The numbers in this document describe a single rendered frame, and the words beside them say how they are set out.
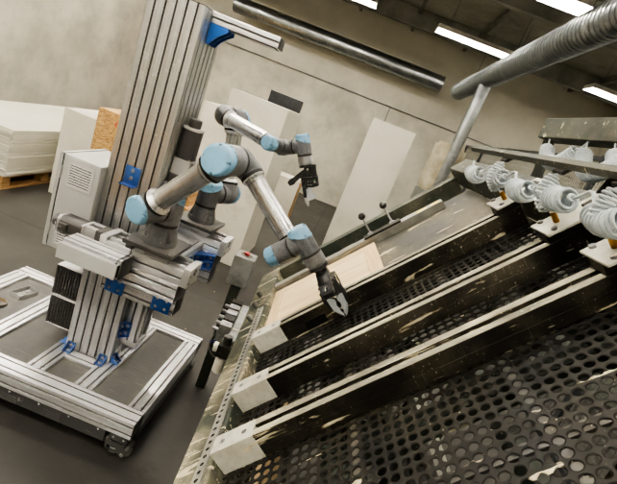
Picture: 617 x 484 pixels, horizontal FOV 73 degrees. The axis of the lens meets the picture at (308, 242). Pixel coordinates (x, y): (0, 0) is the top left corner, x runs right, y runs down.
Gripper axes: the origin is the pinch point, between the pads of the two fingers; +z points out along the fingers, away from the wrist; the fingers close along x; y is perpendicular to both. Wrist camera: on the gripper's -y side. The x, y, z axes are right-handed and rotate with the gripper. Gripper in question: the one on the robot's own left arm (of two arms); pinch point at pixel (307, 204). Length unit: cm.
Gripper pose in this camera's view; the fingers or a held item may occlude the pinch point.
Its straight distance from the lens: 219.3
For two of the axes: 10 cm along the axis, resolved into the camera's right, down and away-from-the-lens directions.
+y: 9.8, -0.8, -1.7
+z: 1.2, 9.7, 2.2
